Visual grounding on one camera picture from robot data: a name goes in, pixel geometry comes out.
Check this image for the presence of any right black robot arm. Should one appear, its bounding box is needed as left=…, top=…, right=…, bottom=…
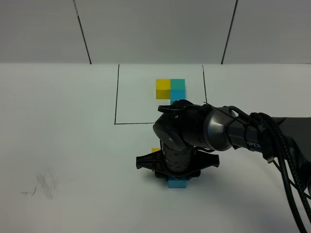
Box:
left=136, top=100, right=277, bottom=180

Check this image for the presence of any blue template block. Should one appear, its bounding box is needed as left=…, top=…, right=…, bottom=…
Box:
left=170, top=89, right=186, bottom=104

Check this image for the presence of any green template block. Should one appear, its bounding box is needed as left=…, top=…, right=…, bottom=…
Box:
left=171, top=79, right=186, bottom=90

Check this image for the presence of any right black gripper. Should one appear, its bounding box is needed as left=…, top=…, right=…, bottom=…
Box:
left=136, top=139, right=220, bottom=180

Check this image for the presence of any right braided black cable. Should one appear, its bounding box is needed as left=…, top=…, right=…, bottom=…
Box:
left=250, top=112, right=311, bottom=233

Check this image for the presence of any yellow template block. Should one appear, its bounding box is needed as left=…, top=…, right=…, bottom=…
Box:
left=155, top=79, right=171, bottom=100

